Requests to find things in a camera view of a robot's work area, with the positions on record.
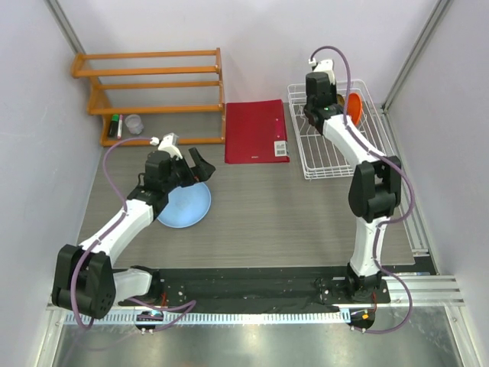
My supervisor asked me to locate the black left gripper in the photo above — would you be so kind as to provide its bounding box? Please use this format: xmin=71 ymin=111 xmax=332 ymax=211
xmin=163 ymin=148 xmax=214 ymax=193

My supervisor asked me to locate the light blue plate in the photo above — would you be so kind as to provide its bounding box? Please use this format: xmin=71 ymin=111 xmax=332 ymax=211
xmin=157 ymin=183 xmax=212 ymax=229

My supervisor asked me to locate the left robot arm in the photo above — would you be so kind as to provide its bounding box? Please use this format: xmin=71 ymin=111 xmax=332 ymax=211
xmin=51 ymin=148 xmax=215 ymax=320

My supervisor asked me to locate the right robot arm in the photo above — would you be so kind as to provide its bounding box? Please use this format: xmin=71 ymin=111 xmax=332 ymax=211
xmin=303 ymin=72 xmax=401 ymax=303

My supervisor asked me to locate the orange wooden shelf rack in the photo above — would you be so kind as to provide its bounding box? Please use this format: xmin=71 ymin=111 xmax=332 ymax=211
xmin=70 ymin=48 xmax=225 ymax=147

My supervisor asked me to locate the yellow patterned plate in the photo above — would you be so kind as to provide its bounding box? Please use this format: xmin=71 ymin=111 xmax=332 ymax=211
xmin=337 ymin=94 xmax=345 ymax=106

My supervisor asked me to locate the orange plate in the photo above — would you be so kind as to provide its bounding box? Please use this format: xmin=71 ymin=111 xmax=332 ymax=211
xmin=347 ymin=93 xmax=363 ymax=126

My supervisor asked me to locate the red plastic folder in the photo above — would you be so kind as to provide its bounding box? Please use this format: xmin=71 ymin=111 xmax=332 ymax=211
xmin=225 ymin=99 xmax=290 ymax=164

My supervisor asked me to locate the clear plastic cup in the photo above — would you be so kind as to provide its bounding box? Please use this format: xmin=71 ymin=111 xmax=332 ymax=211
xmin=125 ymin=114 xmax=144 ymax=135

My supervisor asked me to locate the green marker pen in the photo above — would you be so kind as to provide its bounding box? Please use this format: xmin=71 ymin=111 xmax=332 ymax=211
xmin=107 ymin=114 xmax=119 ymax=138

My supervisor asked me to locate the pink marker pen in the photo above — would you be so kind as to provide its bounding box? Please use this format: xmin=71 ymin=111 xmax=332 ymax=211
xmin=116 ymin=114 xmax=123 ymax=140

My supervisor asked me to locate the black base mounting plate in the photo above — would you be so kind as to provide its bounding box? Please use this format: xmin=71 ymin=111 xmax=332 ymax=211
xmin=118 ymin=266 xmax=393 ymax=315

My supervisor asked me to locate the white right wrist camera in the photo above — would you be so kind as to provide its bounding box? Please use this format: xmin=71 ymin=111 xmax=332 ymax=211
xmin=308 ymin=57 xmax=336 ymax=85

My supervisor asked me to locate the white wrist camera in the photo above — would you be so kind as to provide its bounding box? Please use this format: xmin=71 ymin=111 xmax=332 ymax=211
xmin=308 ymin=57 xmax=336 ymax=85
xmin=150 ymin=133 xmax=183 ymax=159

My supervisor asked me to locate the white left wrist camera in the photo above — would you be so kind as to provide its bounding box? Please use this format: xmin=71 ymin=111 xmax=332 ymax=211
xmin=150 ymin=133 xmax=183 ymax=159

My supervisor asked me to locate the white wire dish rack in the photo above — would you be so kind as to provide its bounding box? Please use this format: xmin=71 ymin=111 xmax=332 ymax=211
xmin=287 ymin=80 xmax=397 ymax=180

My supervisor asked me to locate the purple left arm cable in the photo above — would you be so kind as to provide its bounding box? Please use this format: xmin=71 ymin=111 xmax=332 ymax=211
xmin=70 ymin=136 xmax=198 ymax=332

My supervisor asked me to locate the white slotted cable duct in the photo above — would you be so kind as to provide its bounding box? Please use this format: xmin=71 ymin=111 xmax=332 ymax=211
xmin=63 ymin=310 xmax=351 ymax=326

